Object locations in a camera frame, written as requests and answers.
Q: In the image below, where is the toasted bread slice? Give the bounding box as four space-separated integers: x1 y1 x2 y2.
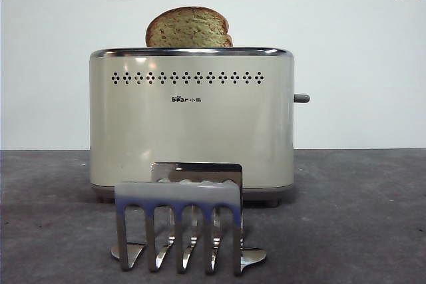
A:
144 6 234 48

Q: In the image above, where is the cream toaster with chrome top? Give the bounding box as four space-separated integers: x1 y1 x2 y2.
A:
89 47 296 208

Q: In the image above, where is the stainless steel toast rack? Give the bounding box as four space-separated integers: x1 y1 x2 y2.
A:
110 162 267 277

